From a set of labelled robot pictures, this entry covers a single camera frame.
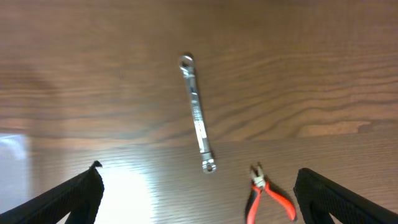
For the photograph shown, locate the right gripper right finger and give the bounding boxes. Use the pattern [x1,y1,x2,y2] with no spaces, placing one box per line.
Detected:
[294,168,397,224]

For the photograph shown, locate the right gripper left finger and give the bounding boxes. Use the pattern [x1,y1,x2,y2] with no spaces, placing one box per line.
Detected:
[1,161,104,224]

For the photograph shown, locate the red handled pliers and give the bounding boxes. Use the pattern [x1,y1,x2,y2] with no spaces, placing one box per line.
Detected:
[244,163,297,224]

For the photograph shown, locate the silver combination wrench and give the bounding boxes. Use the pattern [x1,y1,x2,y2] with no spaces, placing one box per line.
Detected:
[179,55,216,174]

